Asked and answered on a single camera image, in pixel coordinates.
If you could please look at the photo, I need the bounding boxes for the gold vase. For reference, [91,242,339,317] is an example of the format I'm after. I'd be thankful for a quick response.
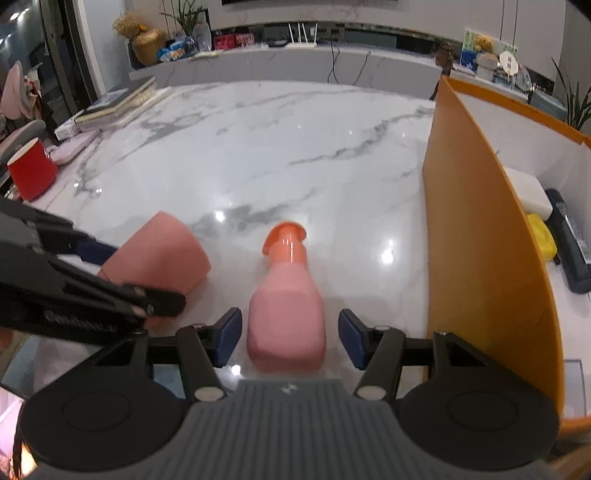
[131,28,166,66]

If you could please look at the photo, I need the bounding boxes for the clear plastic bottle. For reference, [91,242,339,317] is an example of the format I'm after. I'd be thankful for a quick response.
[193,13,213,52]

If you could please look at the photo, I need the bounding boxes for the round white fan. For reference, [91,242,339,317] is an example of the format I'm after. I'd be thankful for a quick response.
[499,51,518,86]

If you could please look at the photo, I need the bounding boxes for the white router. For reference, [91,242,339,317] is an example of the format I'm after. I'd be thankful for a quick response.
[284,21,319,49]

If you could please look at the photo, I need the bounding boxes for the dark hardcover book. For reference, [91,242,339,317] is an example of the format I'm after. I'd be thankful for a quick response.
[74,76,155,124]

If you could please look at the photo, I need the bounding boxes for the pale book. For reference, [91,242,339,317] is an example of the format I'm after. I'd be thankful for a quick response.
[99,88,171,132]

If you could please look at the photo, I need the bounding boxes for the small white box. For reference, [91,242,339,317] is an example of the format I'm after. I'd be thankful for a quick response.
[54,111,86,141]

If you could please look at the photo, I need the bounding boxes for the marble television bench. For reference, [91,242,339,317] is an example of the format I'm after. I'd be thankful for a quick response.
[129,44,444,100]

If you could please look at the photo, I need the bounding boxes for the dried flower bunch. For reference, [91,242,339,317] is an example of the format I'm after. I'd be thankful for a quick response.
[113,13,148,40]

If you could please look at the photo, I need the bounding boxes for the printed picture board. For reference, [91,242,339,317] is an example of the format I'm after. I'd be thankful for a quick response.
[461,28,518,77]

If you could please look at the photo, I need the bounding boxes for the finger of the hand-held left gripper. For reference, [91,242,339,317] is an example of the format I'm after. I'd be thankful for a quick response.
[46,258,186,319]
[34,210,119,267]

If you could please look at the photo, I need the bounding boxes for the blue snack packets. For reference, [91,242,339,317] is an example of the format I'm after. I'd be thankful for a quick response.
[157,41,188,63]

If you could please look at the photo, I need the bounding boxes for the black cable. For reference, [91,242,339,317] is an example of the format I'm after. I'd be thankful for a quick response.
[325,44,372,86]

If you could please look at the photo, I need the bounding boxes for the black cylindrical bottle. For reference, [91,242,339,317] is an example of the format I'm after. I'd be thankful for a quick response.
[544,188,591,294]

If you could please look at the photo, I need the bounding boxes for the red cup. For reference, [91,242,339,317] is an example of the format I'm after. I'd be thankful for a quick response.
[7,137,58,201]

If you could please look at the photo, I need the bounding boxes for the yellow packet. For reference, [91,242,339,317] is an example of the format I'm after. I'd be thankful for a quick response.
[526,212,558,259]

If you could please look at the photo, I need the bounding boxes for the grey chair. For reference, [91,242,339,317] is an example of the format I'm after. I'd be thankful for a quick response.
[0,119,47,160]

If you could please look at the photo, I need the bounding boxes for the pink pencil case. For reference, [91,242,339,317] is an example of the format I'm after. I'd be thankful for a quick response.
[48,134,100,164]

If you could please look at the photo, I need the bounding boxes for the pink cylinder block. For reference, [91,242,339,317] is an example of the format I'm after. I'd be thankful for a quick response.
[96,211,212,329]

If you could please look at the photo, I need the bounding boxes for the pink soft item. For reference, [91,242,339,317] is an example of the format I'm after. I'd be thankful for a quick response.
[0,62,42,121]

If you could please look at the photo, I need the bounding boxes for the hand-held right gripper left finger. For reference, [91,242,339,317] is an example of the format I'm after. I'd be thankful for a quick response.
[92,307,243,401]

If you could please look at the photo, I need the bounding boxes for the orange cardboard box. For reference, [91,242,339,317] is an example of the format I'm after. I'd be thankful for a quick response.
[422,76,591,416]

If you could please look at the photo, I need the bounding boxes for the brown bag with strap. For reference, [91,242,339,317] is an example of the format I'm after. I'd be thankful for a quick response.
[429,41,455,100]

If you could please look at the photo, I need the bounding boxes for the pink pump bottle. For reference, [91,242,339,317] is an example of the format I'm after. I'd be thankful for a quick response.
[246,222,328,374]

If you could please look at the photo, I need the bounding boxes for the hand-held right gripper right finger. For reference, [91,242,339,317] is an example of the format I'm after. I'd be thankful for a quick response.
[338,308,490,401]

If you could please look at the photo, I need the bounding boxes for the black television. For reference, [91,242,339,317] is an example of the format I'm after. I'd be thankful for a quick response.
[222,0,400,6]

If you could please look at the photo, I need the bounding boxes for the grey ceramic jar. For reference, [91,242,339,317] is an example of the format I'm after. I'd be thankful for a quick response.
[475,52,498,79]

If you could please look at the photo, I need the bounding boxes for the tall potted plant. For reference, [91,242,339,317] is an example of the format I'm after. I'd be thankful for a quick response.
[551,58,591,130]

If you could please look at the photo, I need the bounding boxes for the green leafy plant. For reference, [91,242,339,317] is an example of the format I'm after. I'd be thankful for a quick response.
[159,0,206,38]

